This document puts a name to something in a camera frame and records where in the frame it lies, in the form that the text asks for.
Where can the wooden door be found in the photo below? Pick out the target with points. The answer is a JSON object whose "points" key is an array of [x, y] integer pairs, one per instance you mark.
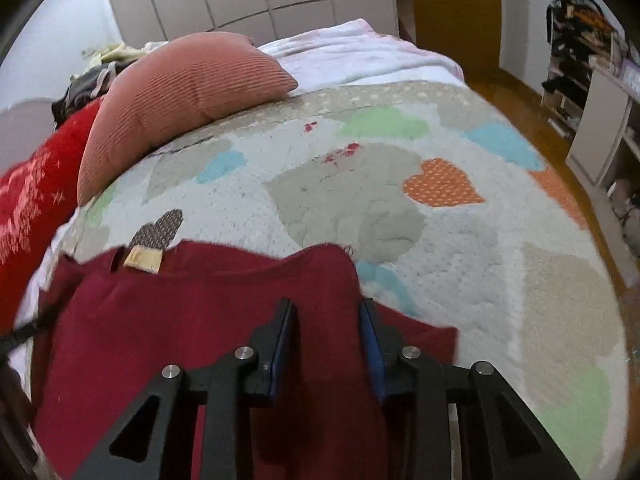
{"points": [[455, 20]]}

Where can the maroon fleece sweater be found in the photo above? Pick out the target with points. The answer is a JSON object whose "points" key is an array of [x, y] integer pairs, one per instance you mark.
{"points": [[200, 310]]}

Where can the white shelf unit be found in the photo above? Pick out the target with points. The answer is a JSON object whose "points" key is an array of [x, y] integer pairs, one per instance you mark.
{"points": [[595, 125]]}

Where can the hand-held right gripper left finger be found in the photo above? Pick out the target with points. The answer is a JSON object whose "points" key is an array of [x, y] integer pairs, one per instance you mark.
{"points": [[282, 345]]}

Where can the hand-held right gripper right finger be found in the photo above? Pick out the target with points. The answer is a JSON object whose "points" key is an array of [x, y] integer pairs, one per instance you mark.
{"points": [[369, 345]]}

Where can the pile of mixed clothes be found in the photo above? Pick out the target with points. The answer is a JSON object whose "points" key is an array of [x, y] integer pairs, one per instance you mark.
{"points": [[85, 87]]}

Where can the white pink blanket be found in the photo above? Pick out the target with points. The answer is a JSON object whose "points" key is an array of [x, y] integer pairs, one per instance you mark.
{"points": [[360, 55]]}

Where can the pink ribbed pillow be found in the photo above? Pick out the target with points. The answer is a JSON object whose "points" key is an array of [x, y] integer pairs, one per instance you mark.
{"points": [[175, 100]]}

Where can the quilted patchwork bedspread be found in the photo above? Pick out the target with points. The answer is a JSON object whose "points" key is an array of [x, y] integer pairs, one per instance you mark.
{"points": [[450, 260]]}

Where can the white niche shelf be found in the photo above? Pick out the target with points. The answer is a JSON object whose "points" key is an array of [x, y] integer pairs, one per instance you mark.
{"points": [[404, 5]]}

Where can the cluttered shoe rack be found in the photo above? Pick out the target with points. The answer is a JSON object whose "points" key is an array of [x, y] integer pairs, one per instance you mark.
{"points": [[575, 25]]}

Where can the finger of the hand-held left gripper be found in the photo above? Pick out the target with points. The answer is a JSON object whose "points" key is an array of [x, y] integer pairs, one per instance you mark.
{"points": [[30, 330]]}

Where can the red patterned blanket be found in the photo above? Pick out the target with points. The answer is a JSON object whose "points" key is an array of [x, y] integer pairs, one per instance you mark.
{"points": [[30, 210]]}

